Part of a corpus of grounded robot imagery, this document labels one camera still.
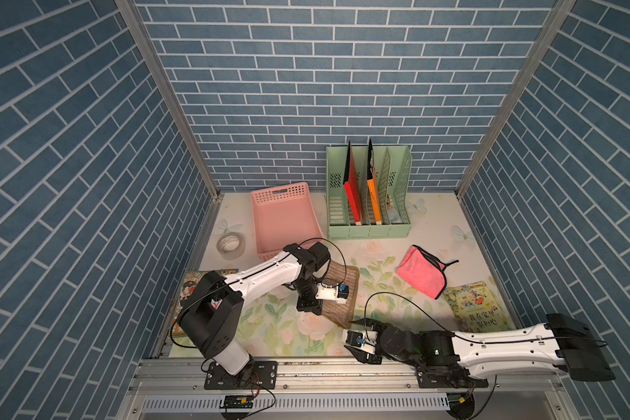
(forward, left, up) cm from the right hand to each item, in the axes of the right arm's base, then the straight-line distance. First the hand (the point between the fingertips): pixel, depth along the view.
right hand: (350, 333), depth 73 cm
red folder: (+41, +2, +18) cm, 45 cm away
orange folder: (+41, -5, +20) cm, 46 cm away
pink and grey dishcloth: (+26, -27, -8) cm, 38 cm away
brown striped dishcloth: (+8, +2, -7) cm, 11 cm away
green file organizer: (+66, -16, +4) cm, 68 cm away
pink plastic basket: (+50, +30, -10) cm, 60 cm away
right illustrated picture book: (+14, -42, -10) cm, 45 cm away
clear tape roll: (+31, +47, -8) cm, 57 cm away
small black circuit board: (-17, +30, -12) cm, 37 cm away
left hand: (+7, +9, -3) cm, 12 cm away
